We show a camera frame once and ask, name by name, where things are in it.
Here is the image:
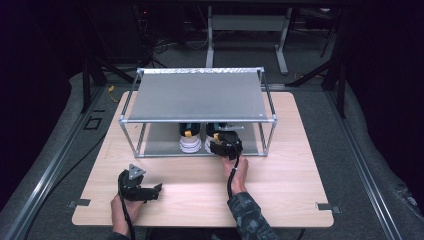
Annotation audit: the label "black stand legs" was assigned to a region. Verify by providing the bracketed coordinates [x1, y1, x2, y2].
[287, 8, 348, 118]
[81, 6, 141, 114]

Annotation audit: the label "grey metal shoe rack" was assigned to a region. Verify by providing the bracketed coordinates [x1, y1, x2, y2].
[118, 67, 279, 159]

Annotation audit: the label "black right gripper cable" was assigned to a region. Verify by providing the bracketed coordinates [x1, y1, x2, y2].
[226, 137, 242, 200]

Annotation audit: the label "person's right hand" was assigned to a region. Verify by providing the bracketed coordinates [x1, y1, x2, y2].
[220, 154, 250, 196]

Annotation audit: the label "yellow cable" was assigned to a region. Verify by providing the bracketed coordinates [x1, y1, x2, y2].
[107, 85, 120, 104]

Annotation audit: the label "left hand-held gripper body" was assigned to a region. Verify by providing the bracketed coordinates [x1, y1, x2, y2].
[117, 163, 154, 202]

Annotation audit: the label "grey metal table bracket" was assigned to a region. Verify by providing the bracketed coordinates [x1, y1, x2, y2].
[315, 202, 342, 215]
[67, 198, 92, 210]

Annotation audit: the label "person's left hand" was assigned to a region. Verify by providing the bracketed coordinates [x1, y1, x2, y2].
[110, 194, 145, 237]

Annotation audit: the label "grey metal floor rail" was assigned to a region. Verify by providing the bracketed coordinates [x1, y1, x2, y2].
[324, 90, 403, 240]
[3, 87, 107, 240]

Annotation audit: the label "grey metal desk frame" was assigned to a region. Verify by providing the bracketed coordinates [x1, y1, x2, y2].
[205, 5, 294, 76]

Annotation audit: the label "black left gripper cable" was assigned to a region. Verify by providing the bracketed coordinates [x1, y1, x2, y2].
[117, 181, 137, 240]

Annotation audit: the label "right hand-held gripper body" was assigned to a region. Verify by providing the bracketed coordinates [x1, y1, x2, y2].
[209, 123, 245, 161]

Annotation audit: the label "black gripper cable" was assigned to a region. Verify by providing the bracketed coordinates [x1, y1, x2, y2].
[226, 137, 242, 200]
[117, 181, 137, 240]

